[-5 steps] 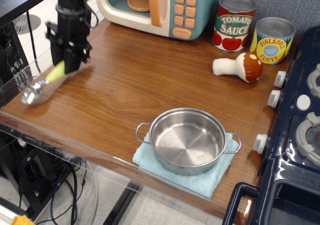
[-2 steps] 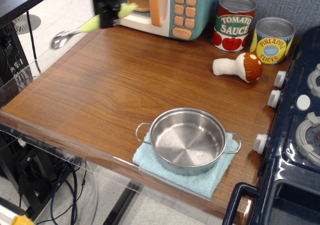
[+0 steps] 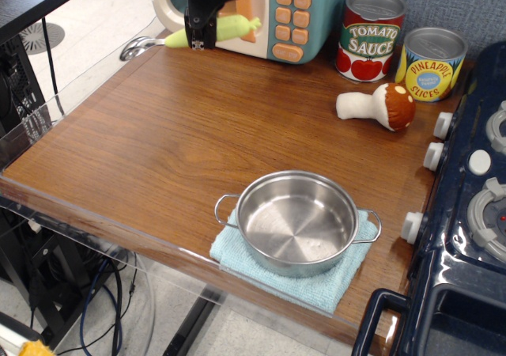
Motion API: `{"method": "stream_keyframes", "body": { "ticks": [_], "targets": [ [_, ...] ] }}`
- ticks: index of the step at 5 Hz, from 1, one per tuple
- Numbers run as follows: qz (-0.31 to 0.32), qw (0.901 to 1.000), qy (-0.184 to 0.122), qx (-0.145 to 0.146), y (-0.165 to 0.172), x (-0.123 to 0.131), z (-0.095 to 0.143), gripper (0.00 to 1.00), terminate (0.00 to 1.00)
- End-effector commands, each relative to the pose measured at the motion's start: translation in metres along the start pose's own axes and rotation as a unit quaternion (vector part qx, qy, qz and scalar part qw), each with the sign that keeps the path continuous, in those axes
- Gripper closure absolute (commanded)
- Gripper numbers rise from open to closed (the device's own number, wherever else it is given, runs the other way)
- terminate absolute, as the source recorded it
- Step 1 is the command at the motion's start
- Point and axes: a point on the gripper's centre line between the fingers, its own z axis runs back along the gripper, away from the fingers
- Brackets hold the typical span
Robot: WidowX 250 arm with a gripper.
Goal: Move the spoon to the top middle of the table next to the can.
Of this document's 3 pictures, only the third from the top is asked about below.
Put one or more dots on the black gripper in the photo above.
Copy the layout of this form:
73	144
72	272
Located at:
200	21

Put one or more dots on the yellow-handled metal spoon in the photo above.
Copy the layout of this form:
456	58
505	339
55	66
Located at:
225	28

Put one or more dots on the orange microwave turntable plate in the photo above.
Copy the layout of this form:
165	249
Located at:
229	9

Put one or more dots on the toy microwave oven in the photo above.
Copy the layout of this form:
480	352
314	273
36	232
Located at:
292	31

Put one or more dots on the round floor vent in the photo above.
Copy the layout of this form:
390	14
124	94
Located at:
34	37

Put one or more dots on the tomato sauce can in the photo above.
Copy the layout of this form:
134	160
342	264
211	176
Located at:
369	34

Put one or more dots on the plush mushroom toy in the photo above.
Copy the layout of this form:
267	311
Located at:
390	104

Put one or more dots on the stainless steel pot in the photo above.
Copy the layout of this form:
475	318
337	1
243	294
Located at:
296	223

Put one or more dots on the pineapple slices can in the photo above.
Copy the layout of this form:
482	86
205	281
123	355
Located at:
430	62

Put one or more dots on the white stove knob upper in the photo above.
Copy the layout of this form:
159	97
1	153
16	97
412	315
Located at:
442	125

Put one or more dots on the white stove knob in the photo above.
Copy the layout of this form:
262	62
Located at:
433	155
411	226
442	125

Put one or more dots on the white stove knob middle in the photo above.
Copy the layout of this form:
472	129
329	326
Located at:
433	155

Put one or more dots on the white stove knob lower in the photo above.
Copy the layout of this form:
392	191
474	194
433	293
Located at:
411	226

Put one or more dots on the light blue cloth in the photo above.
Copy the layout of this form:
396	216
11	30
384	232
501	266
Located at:
321	292

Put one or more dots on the table leg base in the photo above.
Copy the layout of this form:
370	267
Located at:
194	321

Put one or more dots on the dark blue toy stove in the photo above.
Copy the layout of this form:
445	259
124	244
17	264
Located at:
455	304

